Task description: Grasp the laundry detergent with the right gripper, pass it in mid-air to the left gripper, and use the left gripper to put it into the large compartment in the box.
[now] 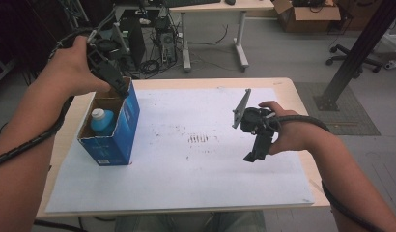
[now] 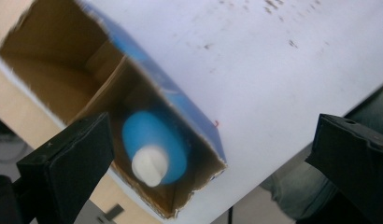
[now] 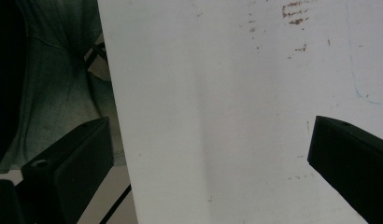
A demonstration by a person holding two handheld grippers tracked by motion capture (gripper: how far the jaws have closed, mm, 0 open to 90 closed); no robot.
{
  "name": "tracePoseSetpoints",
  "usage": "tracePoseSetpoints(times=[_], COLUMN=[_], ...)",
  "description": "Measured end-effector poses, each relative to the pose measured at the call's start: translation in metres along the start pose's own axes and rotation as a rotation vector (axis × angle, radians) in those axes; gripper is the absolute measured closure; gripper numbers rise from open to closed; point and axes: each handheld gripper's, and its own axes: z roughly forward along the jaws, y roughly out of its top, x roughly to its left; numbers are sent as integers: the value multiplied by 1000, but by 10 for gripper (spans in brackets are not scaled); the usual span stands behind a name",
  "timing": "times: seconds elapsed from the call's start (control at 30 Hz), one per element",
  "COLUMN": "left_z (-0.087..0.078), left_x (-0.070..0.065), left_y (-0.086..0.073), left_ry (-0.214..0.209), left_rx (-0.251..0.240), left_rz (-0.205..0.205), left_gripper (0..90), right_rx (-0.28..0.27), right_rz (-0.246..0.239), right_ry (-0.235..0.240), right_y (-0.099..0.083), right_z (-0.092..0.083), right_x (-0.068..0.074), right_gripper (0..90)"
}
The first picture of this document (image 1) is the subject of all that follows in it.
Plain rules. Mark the person's right hand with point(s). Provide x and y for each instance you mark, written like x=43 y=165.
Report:
x=292 y=132

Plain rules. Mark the blue bottle with white cap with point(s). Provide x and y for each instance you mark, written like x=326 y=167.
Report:
x=102 y=124

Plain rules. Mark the black computer tower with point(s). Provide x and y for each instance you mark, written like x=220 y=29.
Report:
x=136 y=38

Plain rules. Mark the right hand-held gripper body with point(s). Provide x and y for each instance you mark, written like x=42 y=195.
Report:
x=255 y=122

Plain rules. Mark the black keyboard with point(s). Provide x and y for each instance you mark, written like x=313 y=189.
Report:
x=189 y=2

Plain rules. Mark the grey floor mat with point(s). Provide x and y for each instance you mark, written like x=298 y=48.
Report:
x=341 y=119

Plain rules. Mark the brown cardboard box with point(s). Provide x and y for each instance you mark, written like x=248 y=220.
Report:
x=302 y=19

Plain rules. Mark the black computer mouse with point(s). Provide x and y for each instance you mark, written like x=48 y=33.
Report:
x=230 y=2

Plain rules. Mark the silver computer tower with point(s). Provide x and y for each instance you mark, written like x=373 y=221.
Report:
x=168 y=45

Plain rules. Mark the white paper sheet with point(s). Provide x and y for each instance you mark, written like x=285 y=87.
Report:
x=186 y=180

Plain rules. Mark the blue cardboard box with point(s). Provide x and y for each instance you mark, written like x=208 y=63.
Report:
x=122 y=138

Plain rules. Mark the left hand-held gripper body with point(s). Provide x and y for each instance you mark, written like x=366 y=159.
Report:
x=102 y=58

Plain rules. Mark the black office chair base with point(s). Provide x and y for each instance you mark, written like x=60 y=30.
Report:
x=350 y=58

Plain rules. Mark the person's left hand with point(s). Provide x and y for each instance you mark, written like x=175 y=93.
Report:
x=73 y=69

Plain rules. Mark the black metal post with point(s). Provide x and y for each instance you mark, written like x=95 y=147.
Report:
x=353 y=58

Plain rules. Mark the white desk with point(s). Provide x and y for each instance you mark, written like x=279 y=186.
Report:
x=218 y=6

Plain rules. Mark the dark curtain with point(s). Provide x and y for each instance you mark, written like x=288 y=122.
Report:
x=28 y=29

